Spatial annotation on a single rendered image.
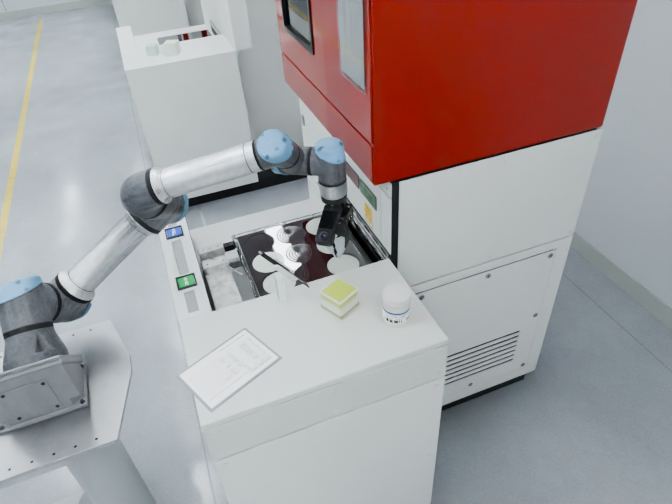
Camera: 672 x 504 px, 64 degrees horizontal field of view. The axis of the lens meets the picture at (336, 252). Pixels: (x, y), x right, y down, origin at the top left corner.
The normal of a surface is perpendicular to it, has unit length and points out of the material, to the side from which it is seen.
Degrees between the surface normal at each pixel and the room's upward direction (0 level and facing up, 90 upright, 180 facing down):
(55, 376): 90
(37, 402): 90
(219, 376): 0
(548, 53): 90
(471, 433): 0
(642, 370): 0
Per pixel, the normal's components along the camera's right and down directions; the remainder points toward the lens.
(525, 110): 0.36, 0.58
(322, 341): -0.06, -0.77
